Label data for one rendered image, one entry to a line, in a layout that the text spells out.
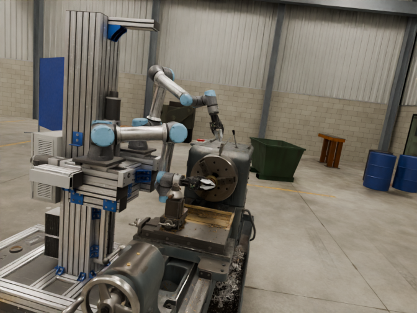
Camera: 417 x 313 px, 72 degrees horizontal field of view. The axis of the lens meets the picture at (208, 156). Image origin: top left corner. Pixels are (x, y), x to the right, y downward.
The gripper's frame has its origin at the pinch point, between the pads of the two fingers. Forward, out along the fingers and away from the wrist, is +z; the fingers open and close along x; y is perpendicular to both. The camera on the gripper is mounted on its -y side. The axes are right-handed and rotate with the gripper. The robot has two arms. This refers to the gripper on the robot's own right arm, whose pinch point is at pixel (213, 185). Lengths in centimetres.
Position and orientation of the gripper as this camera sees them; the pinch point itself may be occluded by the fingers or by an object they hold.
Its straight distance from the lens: 175.3
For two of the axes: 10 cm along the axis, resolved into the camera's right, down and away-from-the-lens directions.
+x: 1.2, -9.8, -1.9
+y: -2.2, 1.6, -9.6
